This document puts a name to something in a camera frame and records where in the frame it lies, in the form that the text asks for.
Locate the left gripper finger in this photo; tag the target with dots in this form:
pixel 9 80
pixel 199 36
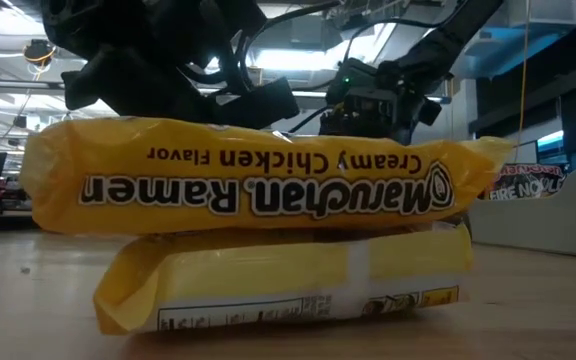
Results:
pixel 263 102

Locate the yellow Creamy Chicken ramen pack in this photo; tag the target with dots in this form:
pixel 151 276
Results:
pixel 268 272
pixel 268 195

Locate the black Fire noodle pack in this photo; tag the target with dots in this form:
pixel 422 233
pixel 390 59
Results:
pixel 523 182

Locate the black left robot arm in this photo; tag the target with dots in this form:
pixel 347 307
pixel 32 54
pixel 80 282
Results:
pixel 168 25

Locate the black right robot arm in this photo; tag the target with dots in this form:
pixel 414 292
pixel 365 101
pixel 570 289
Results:
pixel 448 40

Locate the ceiling strip light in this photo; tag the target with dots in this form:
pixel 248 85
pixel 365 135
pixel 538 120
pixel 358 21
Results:
pixel 313 93

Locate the white plastic bin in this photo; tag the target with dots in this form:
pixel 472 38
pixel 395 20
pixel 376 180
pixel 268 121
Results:
pixel 553 225

